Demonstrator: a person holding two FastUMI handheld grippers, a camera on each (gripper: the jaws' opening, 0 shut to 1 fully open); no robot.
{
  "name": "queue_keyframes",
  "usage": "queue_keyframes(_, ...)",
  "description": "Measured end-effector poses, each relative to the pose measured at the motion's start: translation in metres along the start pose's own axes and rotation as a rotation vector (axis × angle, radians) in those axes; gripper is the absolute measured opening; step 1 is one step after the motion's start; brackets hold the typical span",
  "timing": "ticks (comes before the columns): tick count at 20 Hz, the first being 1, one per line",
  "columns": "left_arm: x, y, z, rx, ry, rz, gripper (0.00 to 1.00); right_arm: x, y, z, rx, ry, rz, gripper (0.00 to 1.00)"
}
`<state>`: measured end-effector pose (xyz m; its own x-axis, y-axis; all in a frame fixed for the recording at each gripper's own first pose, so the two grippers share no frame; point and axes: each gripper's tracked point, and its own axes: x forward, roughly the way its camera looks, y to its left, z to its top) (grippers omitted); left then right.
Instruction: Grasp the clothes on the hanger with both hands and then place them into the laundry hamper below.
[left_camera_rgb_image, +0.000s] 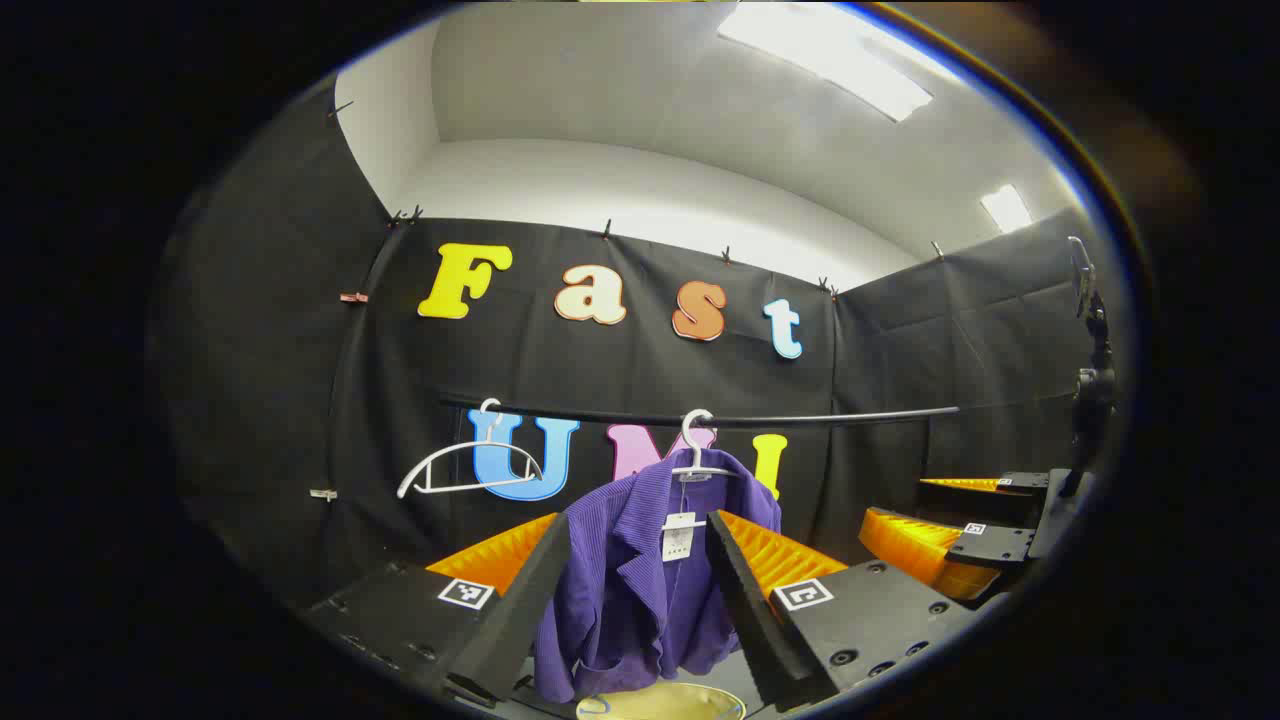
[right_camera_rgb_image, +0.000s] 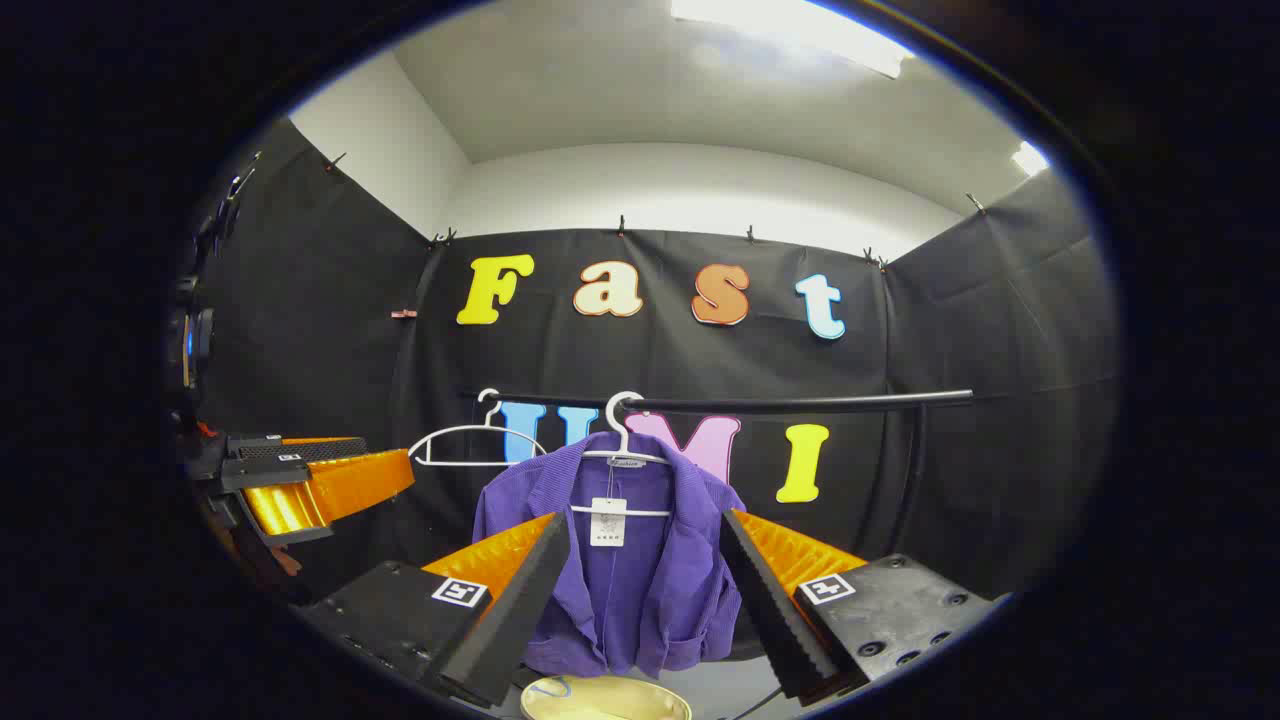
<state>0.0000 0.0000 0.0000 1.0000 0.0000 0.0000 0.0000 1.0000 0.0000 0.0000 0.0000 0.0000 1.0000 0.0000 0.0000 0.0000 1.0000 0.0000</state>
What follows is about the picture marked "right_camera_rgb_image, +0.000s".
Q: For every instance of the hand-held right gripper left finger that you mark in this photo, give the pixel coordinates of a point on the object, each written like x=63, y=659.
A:
x=520, y=610

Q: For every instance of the black clothes rack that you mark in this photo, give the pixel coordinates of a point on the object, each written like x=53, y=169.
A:
x=800, y=403

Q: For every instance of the small ceiling light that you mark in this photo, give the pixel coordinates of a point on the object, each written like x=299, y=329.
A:
x=1030, y=158

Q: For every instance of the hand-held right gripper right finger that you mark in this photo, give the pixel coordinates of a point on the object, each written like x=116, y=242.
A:
x=775, y=620

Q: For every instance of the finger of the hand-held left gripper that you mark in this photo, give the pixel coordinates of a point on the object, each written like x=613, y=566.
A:
x=290, y=450
x=340, y=490

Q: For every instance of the beige laundry hamper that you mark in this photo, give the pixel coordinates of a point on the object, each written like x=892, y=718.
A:
x=600, y=700

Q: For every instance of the purple ribbed jacket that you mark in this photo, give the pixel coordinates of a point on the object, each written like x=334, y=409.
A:
x=660, y=600

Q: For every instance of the white hanger with label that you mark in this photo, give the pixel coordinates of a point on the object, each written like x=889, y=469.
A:
x=620, y=435

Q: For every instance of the empty white hanger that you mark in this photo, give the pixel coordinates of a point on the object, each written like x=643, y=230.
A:
x=489, y=420

